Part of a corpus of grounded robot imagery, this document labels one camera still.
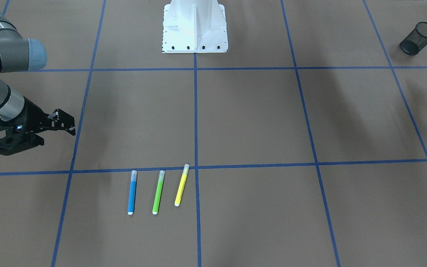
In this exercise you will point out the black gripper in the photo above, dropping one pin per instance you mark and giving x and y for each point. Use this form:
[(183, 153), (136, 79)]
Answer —
[(33, 116)]

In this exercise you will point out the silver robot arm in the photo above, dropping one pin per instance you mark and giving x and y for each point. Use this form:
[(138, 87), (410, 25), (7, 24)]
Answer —
[(19, 54)]

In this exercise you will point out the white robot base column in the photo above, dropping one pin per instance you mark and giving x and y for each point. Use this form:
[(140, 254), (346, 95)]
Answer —
[(194, 26)]

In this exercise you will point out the blue highlighter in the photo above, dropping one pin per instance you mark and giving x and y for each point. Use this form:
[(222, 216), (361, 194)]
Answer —
[(132, 192)]

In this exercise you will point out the green highlighter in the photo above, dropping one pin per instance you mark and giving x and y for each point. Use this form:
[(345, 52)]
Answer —
[(158, 193)]

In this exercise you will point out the yellow highlighter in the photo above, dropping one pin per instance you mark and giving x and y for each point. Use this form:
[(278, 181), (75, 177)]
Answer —
[(183, 179)]

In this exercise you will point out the black mesh cup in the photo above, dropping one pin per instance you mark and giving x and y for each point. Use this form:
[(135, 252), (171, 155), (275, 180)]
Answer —
[(416, 40)]

